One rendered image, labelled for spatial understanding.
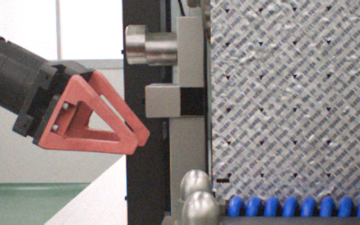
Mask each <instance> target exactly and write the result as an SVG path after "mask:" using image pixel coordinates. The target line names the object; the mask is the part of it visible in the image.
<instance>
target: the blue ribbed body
mask: <svg viewBox="0 0 360 225"><path fill-rule="evenodd" d="M226 216H360V200H359V203H358V209H355V208H354V205H353V200H352V199H351V198H350V197H348V196H344V197H343V198H342V199H341V202H340V208H339V209H336V204H335V202H334V200H333V198H331V197H330V196H326V197H325V198H324V199H323V200H322V205H321V209H318V206H317V204H316V201H315V199H314V198H313V197H312V196H307V198H305V200H304V202H303V205H302V208H301V209H300V207H299V204H298V200H297V199H296V198H295V197H294V196H289V197H288V198H286V200H285V202H284V207H283V209H282V206H281V204H280V201H279V199H278V198H277V197H276V196H271V197H270V198H268V200H267V202H266V206H265V208H264V207H263V204H262V200H261V199H260V198H259V197H257V196H253V197H251V198H250V199H249V201H248V206H247V208H246V207H245V203H244V200H243V199H242V198H240V196H235V197H234V198H232V199H231V201H230V204H229V208H228V209H226Z"/></svg>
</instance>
